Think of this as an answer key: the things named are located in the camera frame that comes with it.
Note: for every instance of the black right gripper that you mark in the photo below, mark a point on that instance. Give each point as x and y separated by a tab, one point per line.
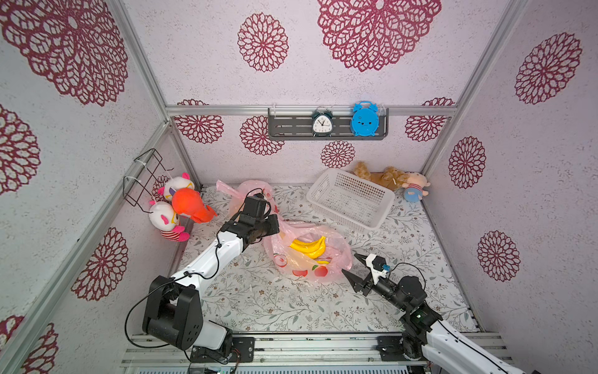
366	279

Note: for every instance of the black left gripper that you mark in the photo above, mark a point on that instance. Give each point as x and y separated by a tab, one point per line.
264	226

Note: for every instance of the pink plastic bag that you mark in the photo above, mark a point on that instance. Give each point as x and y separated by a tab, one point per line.
247	188
325	269

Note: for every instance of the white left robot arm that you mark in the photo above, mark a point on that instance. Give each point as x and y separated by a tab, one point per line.
173	311

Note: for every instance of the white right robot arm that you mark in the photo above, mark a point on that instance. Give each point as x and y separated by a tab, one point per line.
426	335

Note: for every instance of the orange plush dinosaur toy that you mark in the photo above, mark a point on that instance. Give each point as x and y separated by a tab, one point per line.
188	203

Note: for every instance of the white plastic lattice basket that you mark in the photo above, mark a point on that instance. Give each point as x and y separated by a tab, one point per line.
349	200

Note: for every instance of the white plush toy yellow glasses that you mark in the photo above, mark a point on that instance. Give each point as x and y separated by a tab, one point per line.
165	188

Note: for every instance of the white pink striped plush toy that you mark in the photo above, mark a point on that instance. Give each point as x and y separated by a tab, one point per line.
163	217

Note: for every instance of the brown plush teddy bear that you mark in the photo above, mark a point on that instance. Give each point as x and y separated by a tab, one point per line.
391	178

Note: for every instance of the small doll blue outfit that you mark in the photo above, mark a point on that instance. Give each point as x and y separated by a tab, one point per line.
415	187

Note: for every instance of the dark green alarm clock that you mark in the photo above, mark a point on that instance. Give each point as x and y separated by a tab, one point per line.
322	124

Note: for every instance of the blue alarm clock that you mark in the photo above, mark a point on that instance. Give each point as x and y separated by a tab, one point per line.
365	120

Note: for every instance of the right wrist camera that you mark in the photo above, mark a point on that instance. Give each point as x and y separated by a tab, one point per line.
378	267

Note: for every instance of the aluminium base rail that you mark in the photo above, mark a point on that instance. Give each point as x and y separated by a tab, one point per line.
281	353

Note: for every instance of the grey wall shelf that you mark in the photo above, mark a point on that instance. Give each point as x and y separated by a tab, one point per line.
292	126

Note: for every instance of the black wire wall rack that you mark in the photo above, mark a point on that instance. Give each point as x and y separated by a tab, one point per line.
135	187

